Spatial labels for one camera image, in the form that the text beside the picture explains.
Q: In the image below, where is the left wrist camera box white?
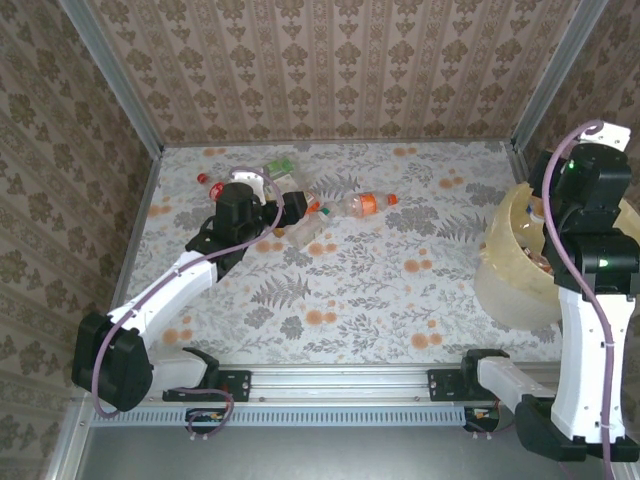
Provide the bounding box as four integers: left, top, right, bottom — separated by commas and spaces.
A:
230, 169, 270, 195

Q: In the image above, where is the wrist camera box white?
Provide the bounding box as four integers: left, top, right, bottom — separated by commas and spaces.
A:
230, 169, 270, 195
589, 121, 632, 152

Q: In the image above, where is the grey metal panel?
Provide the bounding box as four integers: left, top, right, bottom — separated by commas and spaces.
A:
42, 399, 640, 480

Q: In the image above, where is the aluminium mounting rail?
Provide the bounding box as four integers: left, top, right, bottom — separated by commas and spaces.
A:
72, 363, 566, 402

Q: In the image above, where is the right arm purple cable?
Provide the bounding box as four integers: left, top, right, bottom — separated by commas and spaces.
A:
467, 119, 617, 480

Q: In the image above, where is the floral patterned table cover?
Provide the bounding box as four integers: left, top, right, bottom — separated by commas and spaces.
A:
107, 142, 584, 366

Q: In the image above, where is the aluminium frame post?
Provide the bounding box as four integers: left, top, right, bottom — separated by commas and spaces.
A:
509, 0, 612, 154
56, 0, 166, 157

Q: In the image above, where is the clear bottle green cap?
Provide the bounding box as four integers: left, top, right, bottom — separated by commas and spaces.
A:
285, 205, 335, 249

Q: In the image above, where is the red label cola bottle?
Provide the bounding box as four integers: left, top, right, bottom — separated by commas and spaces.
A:
196, 172, 226, 201

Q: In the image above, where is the green label plastic bottle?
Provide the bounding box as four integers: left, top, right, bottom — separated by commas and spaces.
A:
263, 157, 297, 177

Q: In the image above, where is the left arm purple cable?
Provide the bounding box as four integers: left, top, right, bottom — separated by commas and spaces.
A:
92, 166, 286, 444

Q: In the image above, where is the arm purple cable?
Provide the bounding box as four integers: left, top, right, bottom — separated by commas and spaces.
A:
92, 166, 286, 444
467, 119, 617, 480

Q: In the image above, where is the white slotted cable duct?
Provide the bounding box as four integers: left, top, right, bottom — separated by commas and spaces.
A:
91, 405, 469, 427

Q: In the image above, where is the brown swirl label bottle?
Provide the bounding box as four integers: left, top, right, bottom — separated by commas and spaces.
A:
522, 244, 555, 275

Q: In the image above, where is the yellow round plastic bin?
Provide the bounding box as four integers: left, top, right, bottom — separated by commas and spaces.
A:
473, 182, 640, 332

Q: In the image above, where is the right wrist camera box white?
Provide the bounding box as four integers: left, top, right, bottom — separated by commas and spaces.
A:
589, 121, 632, 152

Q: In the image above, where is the white green label bottle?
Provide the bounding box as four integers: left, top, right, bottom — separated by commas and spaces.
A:
269, 172, 301, 194

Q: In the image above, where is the orange label orange cap bottle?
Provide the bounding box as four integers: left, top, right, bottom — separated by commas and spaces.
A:
338, 191, 400, 220

